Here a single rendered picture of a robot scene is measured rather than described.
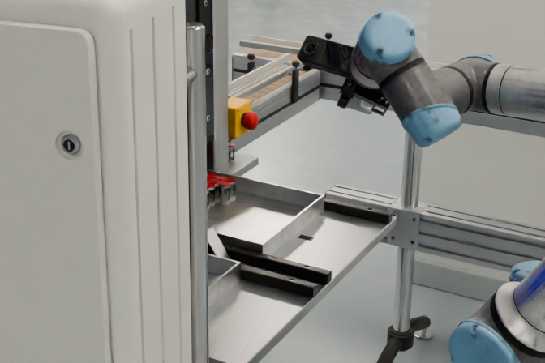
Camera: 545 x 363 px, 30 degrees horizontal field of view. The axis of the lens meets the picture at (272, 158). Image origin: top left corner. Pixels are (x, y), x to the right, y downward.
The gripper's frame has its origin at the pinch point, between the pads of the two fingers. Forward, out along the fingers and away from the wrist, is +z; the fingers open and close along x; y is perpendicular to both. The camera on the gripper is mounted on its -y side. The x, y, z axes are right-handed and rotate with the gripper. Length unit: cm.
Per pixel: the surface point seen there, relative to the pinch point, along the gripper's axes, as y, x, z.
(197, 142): -12, -31, -64
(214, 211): -13.7, -23.9, 34.8
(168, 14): -17, -24, -81
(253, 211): -6.8, -20.3, 35.0
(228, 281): -4.4, -37.3, 6.7
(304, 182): 0, 35, 272
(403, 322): 44, -17, 136
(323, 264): 9.5, -26.5, 15.5
